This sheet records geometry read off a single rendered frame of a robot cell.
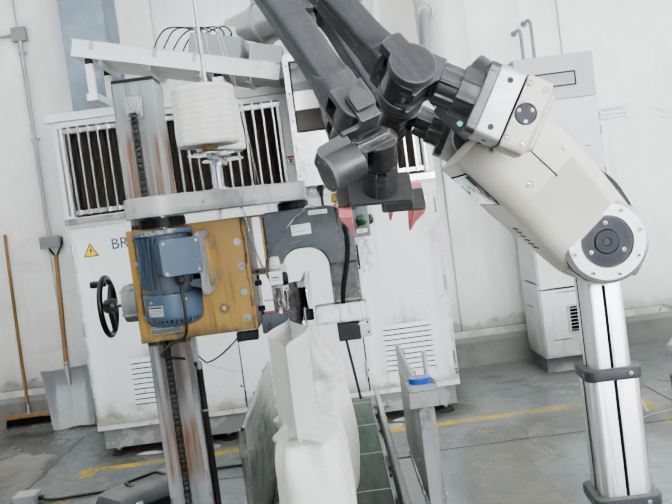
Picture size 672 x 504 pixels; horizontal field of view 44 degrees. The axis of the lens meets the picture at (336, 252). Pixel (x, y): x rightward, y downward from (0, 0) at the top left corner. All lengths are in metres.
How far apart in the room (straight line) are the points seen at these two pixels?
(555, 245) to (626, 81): 5.21
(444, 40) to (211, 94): 3.46
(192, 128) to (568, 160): 1.00
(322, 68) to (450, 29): 4.18
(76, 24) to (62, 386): 2.58
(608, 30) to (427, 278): 2.64
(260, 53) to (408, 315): 1.76
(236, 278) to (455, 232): 4.20
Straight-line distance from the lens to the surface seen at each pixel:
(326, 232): 2.31
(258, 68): 4.75
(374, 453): 3.30
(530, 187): 1.53
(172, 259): 2.08
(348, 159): 1.26
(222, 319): 2.35
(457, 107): 1.38
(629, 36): 6.85
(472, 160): 1.52
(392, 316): 5.09
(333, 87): 1.32
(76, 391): 6.47
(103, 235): 5.21
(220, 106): 2.16
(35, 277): 6.72
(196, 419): 2.47
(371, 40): 1.40
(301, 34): 1.38
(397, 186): 1.36
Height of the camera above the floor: 1.33
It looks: 3 degrees down
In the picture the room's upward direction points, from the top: 7 degrees counter-clockwise
